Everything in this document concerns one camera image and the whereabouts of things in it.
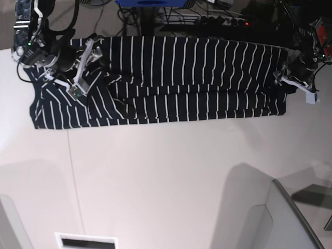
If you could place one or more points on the blue box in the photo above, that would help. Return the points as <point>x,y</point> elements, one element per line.
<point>150,3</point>

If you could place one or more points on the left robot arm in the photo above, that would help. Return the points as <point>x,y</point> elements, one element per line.
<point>311,33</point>

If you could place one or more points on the grey monitor edge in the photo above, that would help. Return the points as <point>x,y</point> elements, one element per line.
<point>290,228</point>

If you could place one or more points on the navy white striped t-shirt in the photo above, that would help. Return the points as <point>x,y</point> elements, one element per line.
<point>165,79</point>

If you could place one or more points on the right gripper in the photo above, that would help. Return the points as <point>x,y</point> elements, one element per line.
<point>70,58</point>

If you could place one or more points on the power strip with red light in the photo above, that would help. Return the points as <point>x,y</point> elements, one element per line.
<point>223,20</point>

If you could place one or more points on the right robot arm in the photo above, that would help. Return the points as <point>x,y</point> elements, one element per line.
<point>37,46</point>

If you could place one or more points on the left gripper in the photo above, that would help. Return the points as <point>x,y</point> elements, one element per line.
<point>298,72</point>

